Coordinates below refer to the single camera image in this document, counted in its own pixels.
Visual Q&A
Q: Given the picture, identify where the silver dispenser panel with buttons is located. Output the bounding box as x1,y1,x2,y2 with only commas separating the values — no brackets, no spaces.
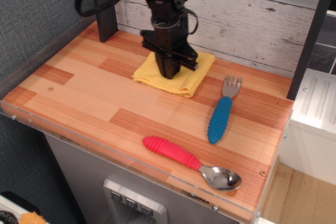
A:
103,179,168,223

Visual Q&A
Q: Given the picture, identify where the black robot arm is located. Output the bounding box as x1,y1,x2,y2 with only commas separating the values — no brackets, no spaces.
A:
140,0,198,79

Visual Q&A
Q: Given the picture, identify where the white toy sink unit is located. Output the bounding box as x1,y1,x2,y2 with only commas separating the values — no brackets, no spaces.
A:
277,10,336,187

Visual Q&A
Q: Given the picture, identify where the clear acrylic edge guard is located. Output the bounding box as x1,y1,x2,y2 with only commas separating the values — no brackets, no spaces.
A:
1,97,263,223

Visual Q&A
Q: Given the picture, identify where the orange object at corner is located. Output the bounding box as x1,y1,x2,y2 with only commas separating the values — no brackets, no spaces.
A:
19,212,47,224

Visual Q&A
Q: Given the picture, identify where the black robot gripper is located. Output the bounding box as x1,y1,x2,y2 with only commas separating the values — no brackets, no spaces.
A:
140,20,198,79

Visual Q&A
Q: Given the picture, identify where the red handled metal spoon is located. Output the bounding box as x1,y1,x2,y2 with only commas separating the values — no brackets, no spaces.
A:
142,136,242,191

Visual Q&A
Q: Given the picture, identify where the yellow rag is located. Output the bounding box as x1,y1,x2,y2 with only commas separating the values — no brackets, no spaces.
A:
132,52,215,98

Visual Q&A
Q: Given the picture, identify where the grey toy fridge cabinet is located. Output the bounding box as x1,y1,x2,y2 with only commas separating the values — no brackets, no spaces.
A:
46,135,236,223

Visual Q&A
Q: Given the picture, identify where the dark shelf post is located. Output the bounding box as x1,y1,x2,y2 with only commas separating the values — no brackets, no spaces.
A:
88,0,119,43
287,0,331,101

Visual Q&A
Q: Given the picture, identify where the dark left shelf post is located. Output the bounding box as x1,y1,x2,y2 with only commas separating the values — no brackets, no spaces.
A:
88,0,119,43

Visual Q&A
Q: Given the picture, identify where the blue handled metal fork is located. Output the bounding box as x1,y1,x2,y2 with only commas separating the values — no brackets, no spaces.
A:
207,75,242,144

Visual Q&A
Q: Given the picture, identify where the dark right shelf post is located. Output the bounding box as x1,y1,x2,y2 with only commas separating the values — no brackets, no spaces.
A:
287,0,331,101

